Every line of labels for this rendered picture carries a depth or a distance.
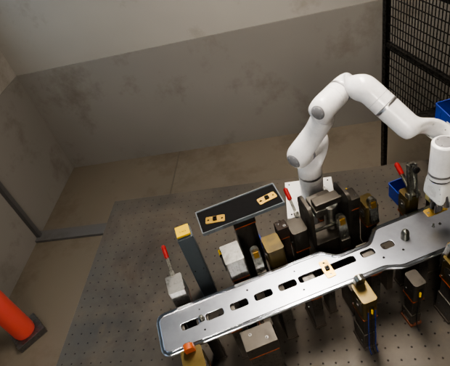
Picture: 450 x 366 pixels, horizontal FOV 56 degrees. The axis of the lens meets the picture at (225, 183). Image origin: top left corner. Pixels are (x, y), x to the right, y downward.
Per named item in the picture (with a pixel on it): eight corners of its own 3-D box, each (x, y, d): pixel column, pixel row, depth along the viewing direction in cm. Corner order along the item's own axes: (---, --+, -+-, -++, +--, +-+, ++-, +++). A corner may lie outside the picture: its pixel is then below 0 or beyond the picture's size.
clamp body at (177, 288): (193, 339, 191) (168, 295, 167) (188, 317, 200) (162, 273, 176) (208, 333, 191) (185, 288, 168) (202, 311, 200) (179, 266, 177)
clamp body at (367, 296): (367, 358, 167) (366, 311, 144) (352, 332, 176) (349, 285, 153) (382, 351, 168) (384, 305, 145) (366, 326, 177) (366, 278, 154)
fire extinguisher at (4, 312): (19, 319, 314) (-36, 267, 272) (53, 314, 310) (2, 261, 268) (4, 355, 293) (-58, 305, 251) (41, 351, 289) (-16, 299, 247)
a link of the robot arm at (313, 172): (293, 176, 213) (287, 141, 196) (315, 154, 220) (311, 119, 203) (313, 186, 205) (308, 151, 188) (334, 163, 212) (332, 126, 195)
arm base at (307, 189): (295, 184, 233) (292, 161, 220) (331, 183, 228) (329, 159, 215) (295, 212, 221) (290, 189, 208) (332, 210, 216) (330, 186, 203)
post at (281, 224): (289, 285, 199) (277, 230, 173) (286, 277, 203) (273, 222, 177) (300, 282, 199) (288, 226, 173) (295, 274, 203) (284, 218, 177)
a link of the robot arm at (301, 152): (318, 155, 204) (299, 176, 198) (300, 140, 207) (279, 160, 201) (357, 91, 160) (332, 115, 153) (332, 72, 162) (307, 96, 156)
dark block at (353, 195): (353, 262, 200) (349, 201, 173) (345, 252, 206) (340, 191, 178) (362, 258, 201) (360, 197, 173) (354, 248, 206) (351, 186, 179)
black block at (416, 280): (414, 334, 170) (419, 294, 151) (400, 314, 177) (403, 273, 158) (426, 329, 170) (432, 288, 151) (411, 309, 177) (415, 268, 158)
